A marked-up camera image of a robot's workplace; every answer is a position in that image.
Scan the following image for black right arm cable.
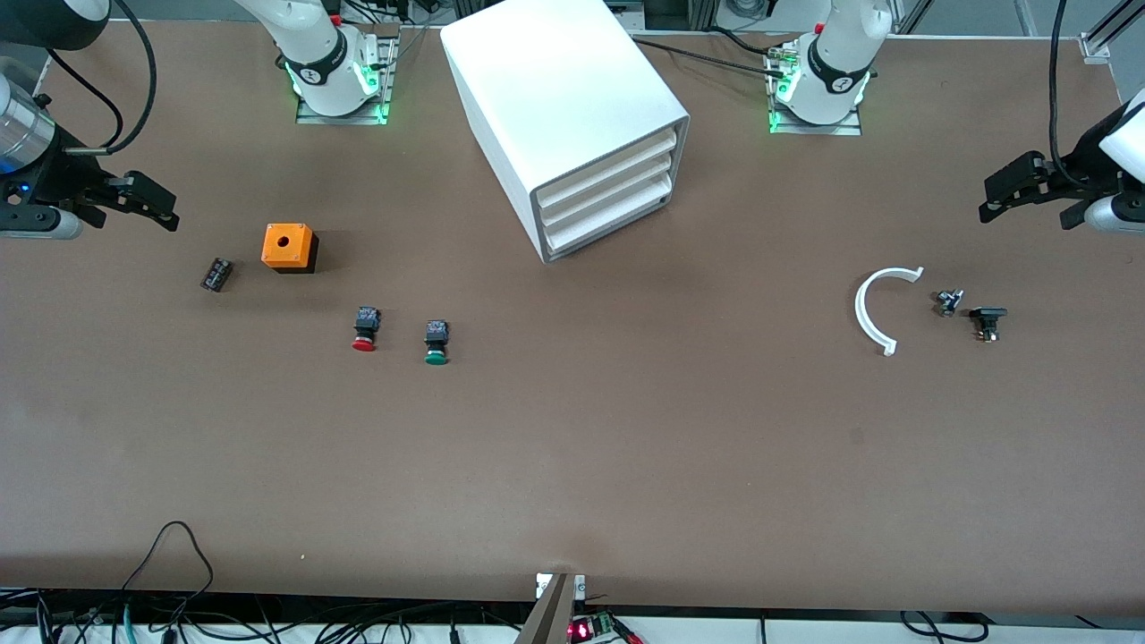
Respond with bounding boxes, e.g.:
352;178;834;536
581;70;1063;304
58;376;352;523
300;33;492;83
45;0;159;155

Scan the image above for aluminium corner profile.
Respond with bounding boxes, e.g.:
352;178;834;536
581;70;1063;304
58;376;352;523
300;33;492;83
1080;0;1145;62

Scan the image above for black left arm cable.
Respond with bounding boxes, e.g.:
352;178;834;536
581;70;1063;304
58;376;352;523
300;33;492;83
1048;0;1076;191

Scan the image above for black cable below table edge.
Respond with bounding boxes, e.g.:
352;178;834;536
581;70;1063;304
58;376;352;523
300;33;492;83
898;610;987;644

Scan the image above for black cable across table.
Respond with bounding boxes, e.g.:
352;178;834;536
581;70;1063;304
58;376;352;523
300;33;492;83
630;34;793;80

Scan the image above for thin black looped cable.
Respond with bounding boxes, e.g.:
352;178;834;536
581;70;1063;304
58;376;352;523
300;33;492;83
121;521;216;598

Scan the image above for brown wedge beam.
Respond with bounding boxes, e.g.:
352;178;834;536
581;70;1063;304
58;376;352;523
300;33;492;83
513;574;575;644

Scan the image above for orange box with hole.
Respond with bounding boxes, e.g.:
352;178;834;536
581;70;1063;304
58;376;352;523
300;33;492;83
261;223;320;275

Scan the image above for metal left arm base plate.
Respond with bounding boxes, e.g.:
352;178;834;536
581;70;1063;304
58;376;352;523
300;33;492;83
767;43;864;137

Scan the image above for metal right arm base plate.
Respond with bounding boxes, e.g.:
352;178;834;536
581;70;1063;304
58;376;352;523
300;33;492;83
295;34;400;126

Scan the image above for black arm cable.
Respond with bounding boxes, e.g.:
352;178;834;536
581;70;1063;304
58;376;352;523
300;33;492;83
45;0;159;155
1048;0;1076;191

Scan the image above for white curved plastic arc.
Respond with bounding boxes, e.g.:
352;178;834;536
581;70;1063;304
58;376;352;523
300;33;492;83
854;267;925;357

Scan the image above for red push button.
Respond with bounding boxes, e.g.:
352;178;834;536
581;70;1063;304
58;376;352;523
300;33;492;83
351;306;383;353

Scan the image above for circuit board with red display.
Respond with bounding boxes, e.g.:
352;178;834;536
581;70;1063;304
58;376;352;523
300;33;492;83
567;612;620;644

